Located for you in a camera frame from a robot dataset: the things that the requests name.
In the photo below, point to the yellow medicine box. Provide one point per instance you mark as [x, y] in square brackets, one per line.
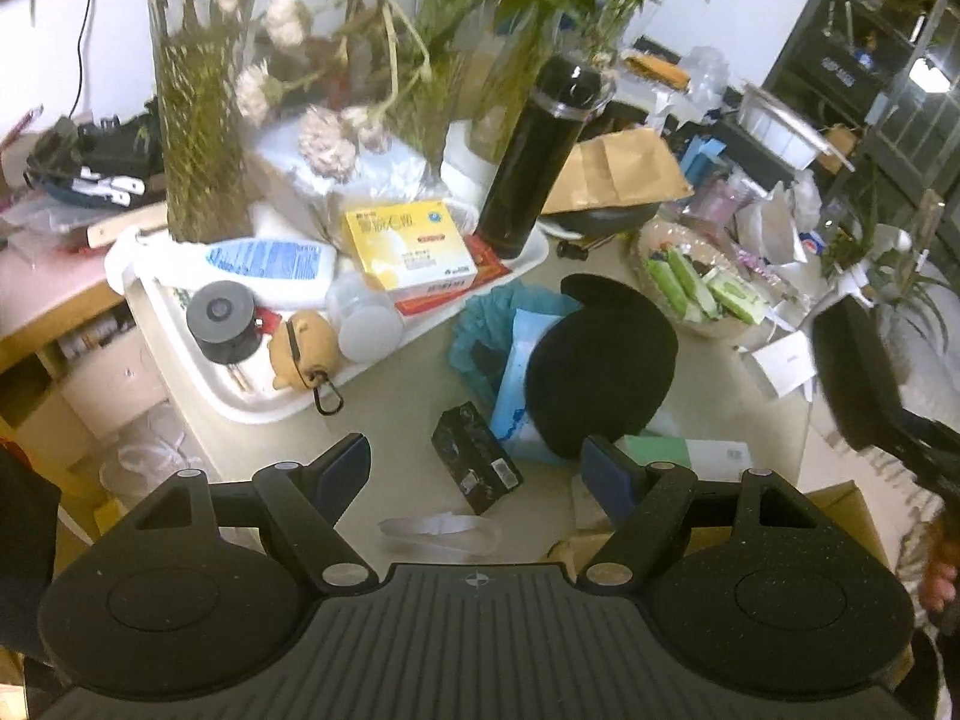
[409, 244]

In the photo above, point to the brown paper envelope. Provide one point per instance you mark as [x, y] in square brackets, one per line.
[611, 169]

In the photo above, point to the green spider plant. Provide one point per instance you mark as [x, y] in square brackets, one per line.
[922, 292]

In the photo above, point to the white flower pot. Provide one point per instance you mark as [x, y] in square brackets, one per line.
[900, 345]

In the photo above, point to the white dried flowers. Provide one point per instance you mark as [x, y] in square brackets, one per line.
[326, 142]

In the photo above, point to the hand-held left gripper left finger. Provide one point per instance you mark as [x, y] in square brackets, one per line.
[343, 471]

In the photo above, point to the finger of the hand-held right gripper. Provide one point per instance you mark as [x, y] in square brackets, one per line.
[855, 367]

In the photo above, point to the flat red box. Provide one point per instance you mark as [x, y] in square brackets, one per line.
[480, 270]

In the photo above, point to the white card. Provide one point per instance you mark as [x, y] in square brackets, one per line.
[784, 364]

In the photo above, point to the teal hair net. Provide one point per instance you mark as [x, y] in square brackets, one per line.
[484, 330]

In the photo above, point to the black thermos bottle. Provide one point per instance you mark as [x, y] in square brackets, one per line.
[529, 165]

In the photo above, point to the white lotion bottle blue label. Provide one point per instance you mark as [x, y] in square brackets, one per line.
[255, 262]

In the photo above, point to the black soft cap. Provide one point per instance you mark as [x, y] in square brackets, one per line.
[600, 367]

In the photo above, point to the wrapped bread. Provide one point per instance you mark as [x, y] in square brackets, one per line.
[660, 69]

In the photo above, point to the pink packet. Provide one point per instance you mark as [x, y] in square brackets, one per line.
[720, 202]

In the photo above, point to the white cooker pot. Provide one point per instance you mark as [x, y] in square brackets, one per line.
[787, 127]

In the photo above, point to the white and green box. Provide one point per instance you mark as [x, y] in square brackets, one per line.
[690, 456]

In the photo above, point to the black pan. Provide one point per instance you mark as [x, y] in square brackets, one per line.
[600, 219]

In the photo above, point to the clear plastic jar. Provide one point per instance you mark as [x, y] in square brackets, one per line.
[364, 319]

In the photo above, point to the clear plastic bag strip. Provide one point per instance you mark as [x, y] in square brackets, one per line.
[439, 532]

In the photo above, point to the wooden side shelf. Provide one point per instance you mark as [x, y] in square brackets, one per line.
[52, 330]

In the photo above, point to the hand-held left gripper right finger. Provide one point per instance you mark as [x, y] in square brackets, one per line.
[604, 477]

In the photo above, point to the blue wet wipes packet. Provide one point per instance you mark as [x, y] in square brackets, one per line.
[525, 379]

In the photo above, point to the glass bowl of green packets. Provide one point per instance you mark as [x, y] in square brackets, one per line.
[701, 281]

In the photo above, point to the glass vase with netted stems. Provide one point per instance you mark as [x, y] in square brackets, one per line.
[199, 135]

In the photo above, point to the white trash bin with bag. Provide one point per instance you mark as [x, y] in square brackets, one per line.
[150, 457]

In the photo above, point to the wooden stick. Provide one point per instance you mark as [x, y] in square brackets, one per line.
[124, 225]

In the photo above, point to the clear wrapped white pack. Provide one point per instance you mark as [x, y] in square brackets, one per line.
[300, 180]

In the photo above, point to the cardboard box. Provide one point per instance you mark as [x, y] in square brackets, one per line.
[840, 525]

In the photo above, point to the person's right hand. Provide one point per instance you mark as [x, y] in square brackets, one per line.
[941, 574]

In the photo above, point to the blue box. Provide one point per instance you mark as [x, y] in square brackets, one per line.
[701, 157]

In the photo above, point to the white plastic tray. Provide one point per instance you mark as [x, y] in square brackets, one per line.
[225, 390]

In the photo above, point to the brown bear case with carabiner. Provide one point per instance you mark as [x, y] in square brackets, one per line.
[300, 349]

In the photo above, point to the pile of black power adapters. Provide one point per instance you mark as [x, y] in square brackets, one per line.
[97, 157]

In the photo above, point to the dark shelf cabinet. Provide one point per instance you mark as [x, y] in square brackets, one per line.
[847, 30]

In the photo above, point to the small black box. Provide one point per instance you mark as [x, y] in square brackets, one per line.
[474, 457]

